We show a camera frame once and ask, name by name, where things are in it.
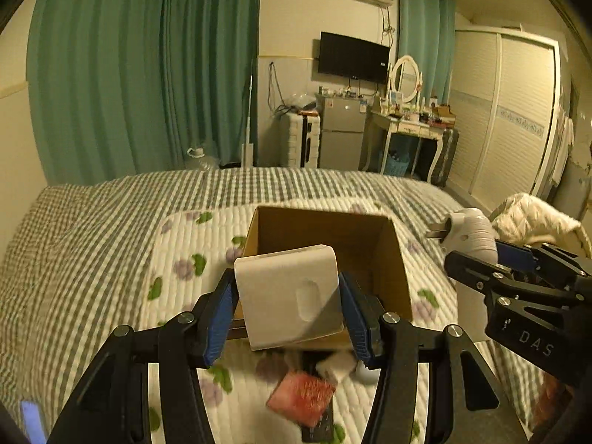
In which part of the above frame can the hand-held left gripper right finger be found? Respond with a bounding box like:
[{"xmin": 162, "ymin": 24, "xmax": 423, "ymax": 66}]
[{"xmin": 339, "ymin": 270, "xmax": 525, "ymax": 444}]

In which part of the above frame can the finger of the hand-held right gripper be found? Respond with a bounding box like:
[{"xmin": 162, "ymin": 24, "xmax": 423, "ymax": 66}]
[
  {"xmin": 495, "ymin": 239, "xmax": 592, "ymax": 279},
  {"xmin": 443, "ymin": 250, "xmax": 576, "ymax": 308}
]

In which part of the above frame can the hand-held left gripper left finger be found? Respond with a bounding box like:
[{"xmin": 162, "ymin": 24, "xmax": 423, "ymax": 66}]
[{"xmin": 54, "ymin": 268, "xmax": 238, "ymax": 444}]

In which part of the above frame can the white plug adapter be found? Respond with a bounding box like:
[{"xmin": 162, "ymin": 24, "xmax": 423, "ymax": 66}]
[{"xmin": 426, "ymin": 208, "xmax": 499, "ymax": 264}]

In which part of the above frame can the white rectangular box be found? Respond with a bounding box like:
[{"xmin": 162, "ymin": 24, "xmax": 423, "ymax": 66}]
[{"xmin": 233, "ymin": 244, "xmax": 345, "ymax": 351}]

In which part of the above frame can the brown cardboard box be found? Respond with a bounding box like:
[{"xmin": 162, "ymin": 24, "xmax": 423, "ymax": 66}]
[{"xmin": 230, "ymin": 206, "xmax": 414, "ymax": 353}]

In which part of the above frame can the white fleece jacket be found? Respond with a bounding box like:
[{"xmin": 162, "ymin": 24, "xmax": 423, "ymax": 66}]
[{"xmin": 491, "ymin": 193, "xmax": 583, "ymax": 247}]

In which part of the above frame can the small white charger block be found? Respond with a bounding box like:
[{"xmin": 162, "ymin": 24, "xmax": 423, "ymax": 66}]
[{"xmin": 316, "ymin": 350, "xmax": 356, "ymax": 384}]

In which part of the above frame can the white quilted floral blanket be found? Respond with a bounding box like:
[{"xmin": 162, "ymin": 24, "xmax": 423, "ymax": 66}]
[{"xmin": 139, "ymin": 196, "xmax": 463, "ymax": 444}]

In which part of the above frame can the red packet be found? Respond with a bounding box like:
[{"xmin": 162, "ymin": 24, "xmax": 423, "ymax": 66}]
[{"xmin": 267, "ymin": 370, "xmax": 337, "ymax": 427}]

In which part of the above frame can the black flat item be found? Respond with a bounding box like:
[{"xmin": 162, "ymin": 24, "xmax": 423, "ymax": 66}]
[{"xmin": 300, "ymin": 404, "xmax": 338, "ymax": 444}]

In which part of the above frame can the hanging white towel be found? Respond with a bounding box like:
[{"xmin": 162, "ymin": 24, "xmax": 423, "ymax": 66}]
[{"xmin": 550, "ymin": 104, "xmax": 575, "ymax": 186}]

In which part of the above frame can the dark suitcase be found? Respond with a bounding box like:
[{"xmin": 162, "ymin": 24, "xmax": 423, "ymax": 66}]
[{"xmin": 432, "ymin": 128, "xmax": 460, "ymax": 186}]

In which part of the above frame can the white sliding-door wardrobe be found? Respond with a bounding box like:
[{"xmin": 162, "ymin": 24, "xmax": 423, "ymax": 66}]
[{"xmin": 450, "ymin": 28, "xmax": 563, "ymax": 205}]

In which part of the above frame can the blue plastic basket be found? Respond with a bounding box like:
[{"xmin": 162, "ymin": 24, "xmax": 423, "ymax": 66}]
[{"xmin": 379, "ymin": 149, "xmax": 411, "ymax": 176}]

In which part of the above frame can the green checkered bed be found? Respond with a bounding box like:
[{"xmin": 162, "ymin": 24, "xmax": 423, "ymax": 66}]
[{"xmin": 0, "ymin": 166, "xmax": 556, "ymax": 444}]

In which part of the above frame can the clear water jug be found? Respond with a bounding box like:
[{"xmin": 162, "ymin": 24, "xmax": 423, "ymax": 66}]
[{"xmin": 185, "ymin": 147, "xmax": 219, "ymax": 173}]

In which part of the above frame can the white dressing table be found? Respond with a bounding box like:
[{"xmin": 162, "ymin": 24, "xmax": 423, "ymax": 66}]
[{"xmin": 361, "ymin": 101, "xmax": 456, "ymax": 184}]

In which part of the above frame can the white mop pole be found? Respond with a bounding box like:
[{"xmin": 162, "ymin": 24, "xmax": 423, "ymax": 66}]
[{"xmin": 240, "ymin": 60, "xmax": 256, "ymax": 168}]

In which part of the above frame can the white suitcase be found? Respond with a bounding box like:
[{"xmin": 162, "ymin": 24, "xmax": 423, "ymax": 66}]
[{"xmin": 282, "ymin": 112, "xmax": 322, "ymax": 168}]

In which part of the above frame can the silver small fridge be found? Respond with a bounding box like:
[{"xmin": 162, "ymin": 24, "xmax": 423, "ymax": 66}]
[{"xmin": 316, "ymin": 94, "xmax": 371, "ymax": 170}]

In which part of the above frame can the white oval vanity mirror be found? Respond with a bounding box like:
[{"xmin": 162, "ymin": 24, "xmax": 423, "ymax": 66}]
[{"xmin": 387, "ymin": 54, "xmax": 425, "ymax": 105}]

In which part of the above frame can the phone with lit screen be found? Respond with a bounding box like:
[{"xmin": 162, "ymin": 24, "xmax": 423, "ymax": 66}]
[{"xmin": 21, "ymin": 401, "xmax": 47, "ymax": 442}]

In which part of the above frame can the clear plastic bag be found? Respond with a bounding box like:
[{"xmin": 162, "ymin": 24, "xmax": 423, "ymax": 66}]
[{"xmin": 282, "ymin": 92, "xmax": 320, "ymax": 114}]

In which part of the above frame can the narrow green curtain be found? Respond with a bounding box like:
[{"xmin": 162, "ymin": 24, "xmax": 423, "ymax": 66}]
[{"xmin": 398, "ymin": 0, "xmax": 457, "ymax": 108}]

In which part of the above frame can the wide green curtain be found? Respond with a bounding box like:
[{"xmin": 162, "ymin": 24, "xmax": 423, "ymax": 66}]
[{"xmin": 27, "ymin": 0, "xmax": 262, "ymax": 185}]

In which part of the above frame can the black wall cable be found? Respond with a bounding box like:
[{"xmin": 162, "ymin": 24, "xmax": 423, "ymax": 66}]
[{"xmin": 267, "ymin": 61, "xmax": 288, "ymax": 117}]

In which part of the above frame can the black wall television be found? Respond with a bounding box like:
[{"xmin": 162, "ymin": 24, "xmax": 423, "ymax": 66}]
[{"xmin": 318, "ymin": 31, "xmax": 390, "ymax": 83}]

